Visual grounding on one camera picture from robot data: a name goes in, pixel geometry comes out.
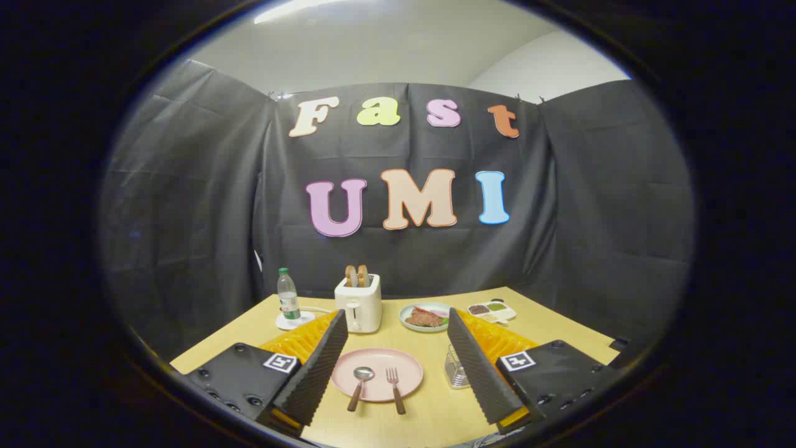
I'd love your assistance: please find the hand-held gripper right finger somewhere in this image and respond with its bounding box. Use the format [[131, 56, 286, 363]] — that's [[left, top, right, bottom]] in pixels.
[[447, 307, 622, 435]]

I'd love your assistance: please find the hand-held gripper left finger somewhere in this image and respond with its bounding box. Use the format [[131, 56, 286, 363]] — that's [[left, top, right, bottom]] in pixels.
[[185, 309, 349, 438]]

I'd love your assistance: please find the wooden handled metal spoon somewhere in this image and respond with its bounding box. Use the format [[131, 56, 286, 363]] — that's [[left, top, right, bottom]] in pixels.
[[347, 366, 376, 412]]

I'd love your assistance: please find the wooden handled metal fork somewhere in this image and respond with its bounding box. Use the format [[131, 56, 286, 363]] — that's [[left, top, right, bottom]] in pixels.
[[385, 367, 407, 416]]

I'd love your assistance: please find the square white coaster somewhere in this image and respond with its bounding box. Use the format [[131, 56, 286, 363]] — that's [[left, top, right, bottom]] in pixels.
[[275, 311, 316, 330]]

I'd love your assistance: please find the white divided grain tray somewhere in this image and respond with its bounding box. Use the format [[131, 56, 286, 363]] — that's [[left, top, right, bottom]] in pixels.
[[467, 301, 517, 325]]

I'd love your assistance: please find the pink plate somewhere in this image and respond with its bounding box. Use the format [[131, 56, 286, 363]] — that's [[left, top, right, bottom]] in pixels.
[[331, 348, 424, 403]]

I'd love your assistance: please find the clear plastic water bottle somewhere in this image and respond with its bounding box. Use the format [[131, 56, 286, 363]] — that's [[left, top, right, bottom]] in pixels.
[[277, 268, 301, 321]]

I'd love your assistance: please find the brown meat piece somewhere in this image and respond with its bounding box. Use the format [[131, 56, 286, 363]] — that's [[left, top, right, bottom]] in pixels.
[[405, 309, 445, 328]]

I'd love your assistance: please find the white toaster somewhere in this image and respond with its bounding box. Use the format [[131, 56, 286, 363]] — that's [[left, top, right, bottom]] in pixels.
[[335, 274, 383, 334]]

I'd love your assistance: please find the pale green plate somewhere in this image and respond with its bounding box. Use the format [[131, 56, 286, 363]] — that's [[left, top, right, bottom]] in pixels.
[[399, 302, 453, 333]]

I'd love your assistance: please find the black backdrop cloth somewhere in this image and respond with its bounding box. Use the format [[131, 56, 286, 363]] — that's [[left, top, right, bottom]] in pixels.
[[99, 59, 695, 362]]

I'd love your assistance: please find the metal wire cutlery basket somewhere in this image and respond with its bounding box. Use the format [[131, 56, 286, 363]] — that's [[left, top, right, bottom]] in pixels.
[[445, 344, 471, 390]]

